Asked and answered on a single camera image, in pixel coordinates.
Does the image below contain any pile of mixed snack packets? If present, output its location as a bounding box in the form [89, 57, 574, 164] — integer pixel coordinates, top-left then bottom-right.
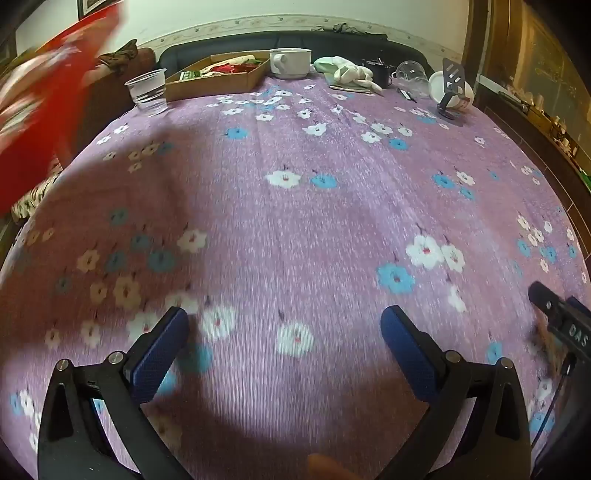
[178, 55, 266, 79]

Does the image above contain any white mug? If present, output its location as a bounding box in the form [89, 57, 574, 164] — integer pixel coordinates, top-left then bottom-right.
[269, 47, 314, 80]

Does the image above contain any patterned seat cushion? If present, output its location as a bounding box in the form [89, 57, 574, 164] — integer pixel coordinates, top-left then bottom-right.
[11, 157, 66, 223]

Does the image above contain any patterned brown cloth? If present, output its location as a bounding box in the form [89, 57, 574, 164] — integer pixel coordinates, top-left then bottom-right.
[95, 39, 139, 71]

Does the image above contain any black slotted spatula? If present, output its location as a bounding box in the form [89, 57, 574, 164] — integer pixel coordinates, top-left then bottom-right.
[436, 58, 468, 123]

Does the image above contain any clear plastic cup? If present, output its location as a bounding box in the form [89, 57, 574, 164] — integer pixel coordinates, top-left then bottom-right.
[124, 68, 169, 115]

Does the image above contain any red gift box lid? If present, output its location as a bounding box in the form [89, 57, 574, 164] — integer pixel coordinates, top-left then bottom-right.
[0, 0, 126, 219]

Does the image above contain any black cable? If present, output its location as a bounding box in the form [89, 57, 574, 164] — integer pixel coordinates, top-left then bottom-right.
[531, 353, 575, 449]

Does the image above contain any purple floral tablecloth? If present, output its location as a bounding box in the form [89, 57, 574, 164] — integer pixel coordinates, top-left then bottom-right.
[0, 76, 585, 480]

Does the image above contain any white paper bowl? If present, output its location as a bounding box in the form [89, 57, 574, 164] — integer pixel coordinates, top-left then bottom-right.
[428, 71, 475, 114]

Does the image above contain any white and green cloth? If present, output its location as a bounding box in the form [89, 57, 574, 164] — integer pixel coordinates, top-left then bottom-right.
[314, 55, 385, 95]

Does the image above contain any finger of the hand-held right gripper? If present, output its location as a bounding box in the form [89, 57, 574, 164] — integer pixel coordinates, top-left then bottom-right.
[529, 281, 563, 320]

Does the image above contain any clear glass cup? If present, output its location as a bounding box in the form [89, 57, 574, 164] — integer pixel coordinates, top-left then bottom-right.
[394, 60, 432, 97]

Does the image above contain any black sofa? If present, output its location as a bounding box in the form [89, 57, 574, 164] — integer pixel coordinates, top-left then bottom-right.
[157, 30, 435, 75]

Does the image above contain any brown cardboard box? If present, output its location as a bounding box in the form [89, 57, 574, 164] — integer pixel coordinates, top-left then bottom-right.
[164, 52, 273, 102]

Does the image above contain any brown armchair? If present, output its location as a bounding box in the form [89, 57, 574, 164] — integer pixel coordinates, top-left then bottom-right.
[74, 44, 158, 155]

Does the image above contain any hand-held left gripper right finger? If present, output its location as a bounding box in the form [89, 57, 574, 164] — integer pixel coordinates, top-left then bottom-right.
[380, 305, 534, 480]

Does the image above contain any thin booklet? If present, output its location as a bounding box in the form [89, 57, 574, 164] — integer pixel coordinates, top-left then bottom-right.
[329, 81, 377, 96]

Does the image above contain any framed wall painting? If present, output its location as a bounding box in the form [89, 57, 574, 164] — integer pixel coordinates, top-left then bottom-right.
[76, 0, 123, 20]

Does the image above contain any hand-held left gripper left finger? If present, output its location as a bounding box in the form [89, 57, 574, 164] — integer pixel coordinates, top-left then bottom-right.
[37, 306, 195, 480]

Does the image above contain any small black device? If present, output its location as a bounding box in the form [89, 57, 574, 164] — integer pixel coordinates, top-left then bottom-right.
[362, 58, 394, 88]

